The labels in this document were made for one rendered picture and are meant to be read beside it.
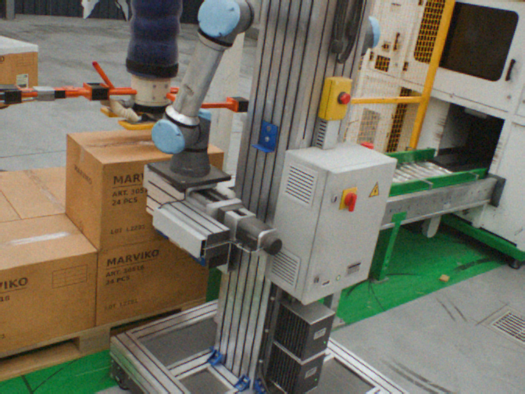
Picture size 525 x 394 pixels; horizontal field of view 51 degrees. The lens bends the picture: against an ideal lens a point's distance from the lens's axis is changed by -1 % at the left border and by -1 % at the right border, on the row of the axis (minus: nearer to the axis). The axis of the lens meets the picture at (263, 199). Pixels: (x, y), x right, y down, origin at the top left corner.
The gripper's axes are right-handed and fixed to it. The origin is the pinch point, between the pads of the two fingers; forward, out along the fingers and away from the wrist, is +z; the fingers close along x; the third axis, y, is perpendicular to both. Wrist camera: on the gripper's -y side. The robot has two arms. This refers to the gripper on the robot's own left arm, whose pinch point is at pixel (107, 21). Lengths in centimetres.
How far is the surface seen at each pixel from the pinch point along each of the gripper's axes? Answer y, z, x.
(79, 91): 37, 33, -9
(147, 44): 30.3, 12.3, -35.1
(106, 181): 19, 66, -13
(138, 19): 34.5, 3.1, -32.8
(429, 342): -67, 152, -166
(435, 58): 54, 20, -308
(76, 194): 45, 82, -13
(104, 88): 34, 31, -19
